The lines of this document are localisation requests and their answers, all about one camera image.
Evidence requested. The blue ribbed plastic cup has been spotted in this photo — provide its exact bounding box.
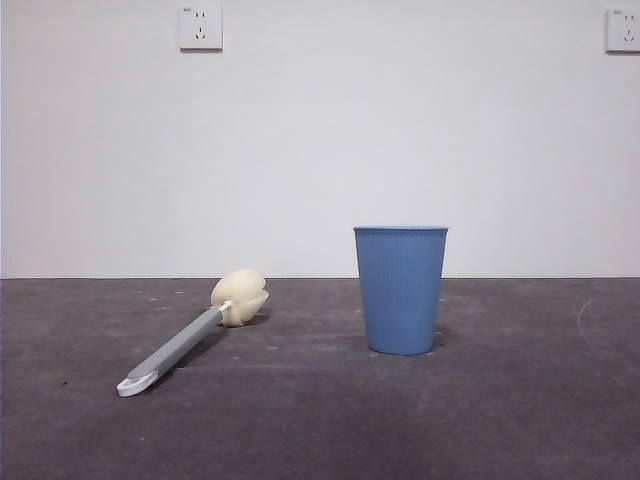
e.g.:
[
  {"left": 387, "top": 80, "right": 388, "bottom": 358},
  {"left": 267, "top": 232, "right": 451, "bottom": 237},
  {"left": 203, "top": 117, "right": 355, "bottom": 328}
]
[{"left": 353, "top": 225, "right": 451, "bottom": 356}]

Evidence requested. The grey-handled sponge cup brush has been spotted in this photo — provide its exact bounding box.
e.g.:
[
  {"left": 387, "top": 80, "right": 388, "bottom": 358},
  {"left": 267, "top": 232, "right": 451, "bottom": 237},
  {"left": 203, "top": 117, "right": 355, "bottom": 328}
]
[{"left": 117, "top": 268, "right": 271, "bottom": 400}]

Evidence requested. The white wall power socket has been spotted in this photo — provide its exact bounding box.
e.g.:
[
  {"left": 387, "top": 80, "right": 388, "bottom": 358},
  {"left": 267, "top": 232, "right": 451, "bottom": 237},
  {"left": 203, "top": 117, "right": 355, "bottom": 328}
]
[
  {"left": 178, "top": 3, "right": 224, "bottom": 51},
  {"left": 605, "top": 7, "right": 640, "bottom": 55}
]

